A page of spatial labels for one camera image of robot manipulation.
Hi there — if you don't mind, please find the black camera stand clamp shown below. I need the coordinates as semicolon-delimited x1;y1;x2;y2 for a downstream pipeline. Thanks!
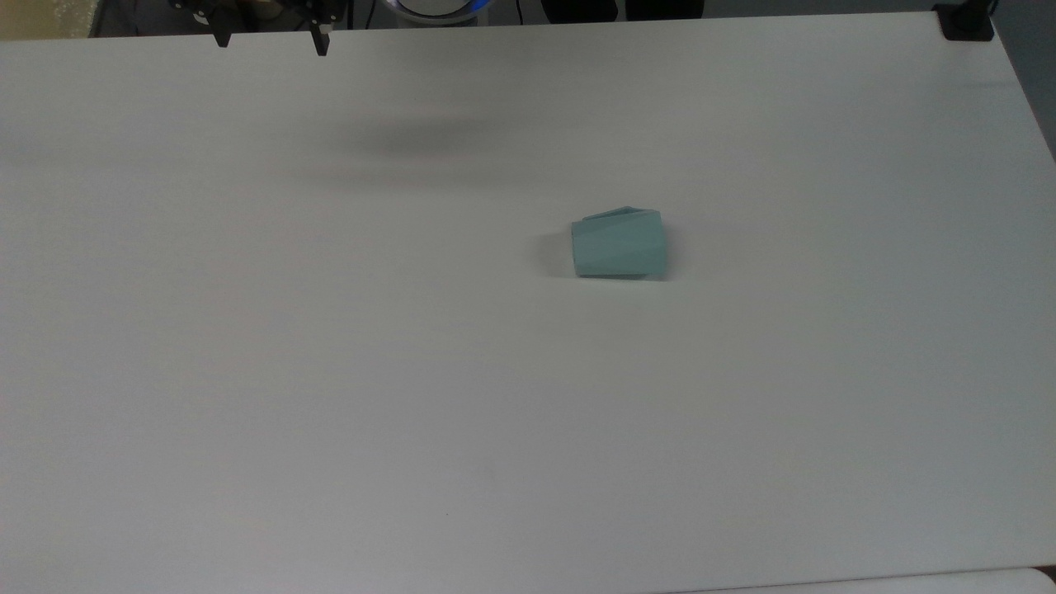
932;0;997;42

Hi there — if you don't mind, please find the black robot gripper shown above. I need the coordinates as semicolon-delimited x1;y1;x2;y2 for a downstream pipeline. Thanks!
169;0;340;57

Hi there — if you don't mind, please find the white robot base, blue ring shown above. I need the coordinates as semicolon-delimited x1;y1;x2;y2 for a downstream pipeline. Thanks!
384;0;496;19

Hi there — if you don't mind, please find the teal faceted plastic cup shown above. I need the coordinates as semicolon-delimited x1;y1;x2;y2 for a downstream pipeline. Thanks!
570;205;671;281

